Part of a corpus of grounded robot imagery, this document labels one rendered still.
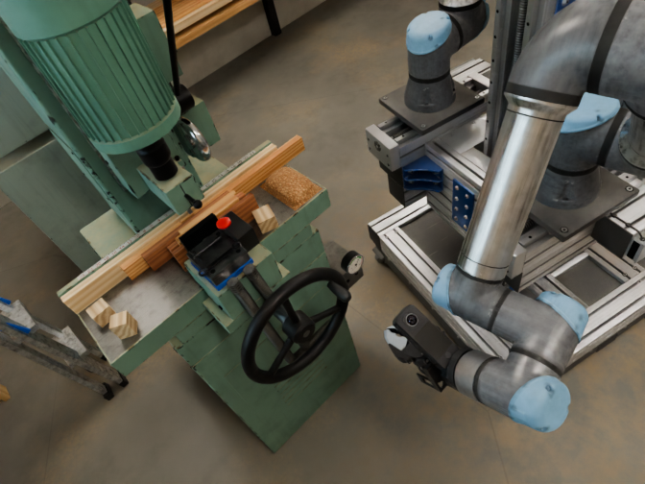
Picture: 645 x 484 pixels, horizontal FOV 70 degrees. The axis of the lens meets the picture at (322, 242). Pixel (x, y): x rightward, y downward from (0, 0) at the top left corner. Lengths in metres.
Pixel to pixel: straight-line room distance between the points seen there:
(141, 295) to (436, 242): 1.16
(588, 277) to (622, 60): 1.26
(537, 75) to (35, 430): 2.15
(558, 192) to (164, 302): 0.88
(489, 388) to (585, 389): 1.13
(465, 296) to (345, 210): 1.60
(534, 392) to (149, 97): 0.75
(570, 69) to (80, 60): 0.68
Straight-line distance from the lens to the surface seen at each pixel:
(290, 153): 1.21
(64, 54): 0.83
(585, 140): 1.06
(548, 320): 0.75
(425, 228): 1.91
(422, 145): 1.49
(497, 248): 0.72
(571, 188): 1.14
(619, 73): 0.65
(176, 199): 1.02
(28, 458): 2.29
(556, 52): 0.66
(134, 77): 0.87
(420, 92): 1.41
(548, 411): 0.72
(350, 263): 1.24
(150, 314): 1.05
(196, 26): 3.10
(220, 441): 1.88
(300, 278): 0.90
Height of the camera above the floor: 1.66
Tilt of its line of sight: 49 degrees down
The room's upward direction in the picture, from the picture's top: 17 degrees counter-clockwise
